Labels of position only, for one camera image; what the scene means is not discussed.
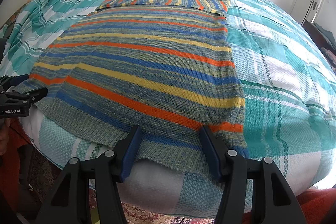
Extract teal checked blanket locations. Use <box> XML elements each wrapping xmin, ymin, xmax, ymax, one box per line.
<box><xmin>0</xmin><ymin>0</ymin><xmax>336</xmax><ymax>219</ymax></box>

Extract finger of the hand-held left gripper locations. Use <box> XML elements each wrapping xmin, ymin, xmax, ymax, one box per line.
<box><xmin>0</xmin><ymin>73</ymin><xmax>29</xmax><ymax>89</ymax></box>
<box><xmin>0</xmin><ymin>86</ymin><xmax>49</xmax><ymax>105</ymax></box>

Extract pile of clothes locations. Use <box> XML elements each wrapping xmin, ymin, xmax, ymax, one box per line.
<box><xmin>314</xmin><ymin>22</ymin><xmax>336</xmax><ymax>68</ymax></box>

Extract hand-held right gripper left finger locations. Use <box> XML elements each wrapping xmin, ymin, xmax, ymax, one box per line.
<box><xmin>39</xmin><ymin>125</ymin><xmax>143</xmax><ymax>224</ymax></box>

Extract white mattress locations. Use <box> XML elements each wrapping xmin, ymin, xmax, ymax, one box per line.
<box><xmin>20</xmin><ymin>106</ymin><xmax>189</xmax><ymax>215</ymax></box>

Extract person's red trousers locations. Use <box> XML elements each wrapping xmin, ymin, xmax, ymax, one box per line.
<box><xmin>0</xmin><ymin>119</ymin><xmax>336</xmax><ymax>224</ymax></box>

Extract dark wooden cabinet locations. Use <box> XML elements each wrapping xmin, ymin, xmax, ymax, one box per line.
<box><xmin>303</xmin><ymin>21</ymin><xmax>336</xmax><ymax>52</ymax></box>

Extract orange floral pillow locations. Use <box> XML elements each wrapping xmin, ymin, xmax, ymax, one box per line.
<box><xmin>0</xmin><ymin>4</ymin><xmax>33</xmax><ymax>35</ymax></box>

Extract striped knit sweater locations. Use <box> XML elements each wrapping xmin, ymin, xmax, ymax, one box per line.
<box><xmin>28</xmin><ymin>0</ymin><xmax>249</xmax><ymax>182</ymax></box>

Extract patterned red carpet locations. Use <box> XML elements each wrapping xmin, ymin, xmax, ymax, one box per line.
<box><xmin>25</xmin><ymin>145</ymin><xmax>219</xmax><ymax>224</ymax></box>

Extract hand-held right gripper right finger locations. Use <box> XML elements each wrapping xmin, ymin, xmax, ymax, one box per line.
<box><xmin>199</xmin><ymin>125</ymin><xmax>307</xmax><ymax>224</ymax></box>

